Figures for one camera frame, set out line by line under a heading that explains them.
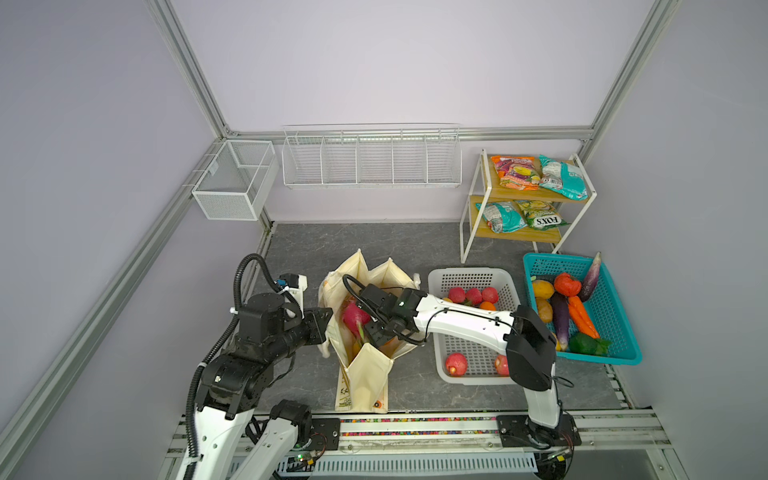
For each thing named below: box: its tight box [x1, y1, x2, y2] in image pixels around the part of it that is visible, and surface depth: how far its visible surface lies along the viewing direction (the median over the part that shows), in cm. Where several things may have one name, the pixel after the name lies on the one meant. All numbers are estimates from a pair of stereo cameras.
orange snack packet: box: [490, 156, 540, 191], surface depth 84 cm
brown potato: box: [537, 297, 553, 323], surface depth 92 cm
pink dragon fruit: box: [343, 302, 371, 342], surface depth 80 cm
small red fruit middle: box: [465, 288, 483, 305], surface depth 96 cm
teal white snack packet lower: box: [475, 201, 528, 234], surface depth 98 cm
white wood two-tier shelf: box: [460, 149, 597, 263], surface depth 88 cm
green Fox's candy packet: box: [516, 200, 571, 231], surface depth 98 cm
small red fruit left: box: [448, 287, 466, 304], surface depth 96 cm
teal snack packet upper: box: [538, 155, 588, 201], surface depth 84 cm
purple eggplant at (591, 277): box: [579, 251, 602, 302], surface depth 96 cm
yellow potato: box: [533, 280, 555, 299], surface depth 97 cm
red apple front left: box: [445, 352, 469, 377], surface depth 82 cm
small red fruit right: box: [481, 286, 499, 304], surface depth 96 cm
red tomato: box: [554, 272, 582, 297], surface depth 95 cm
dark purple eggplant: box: [550, 292, 570, 351], surface depth 93 cm
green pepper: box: [569, 332, 611, 355], surface depth 86 cm
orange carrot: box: [568, 296, 600, 339], surface depth 95 cm
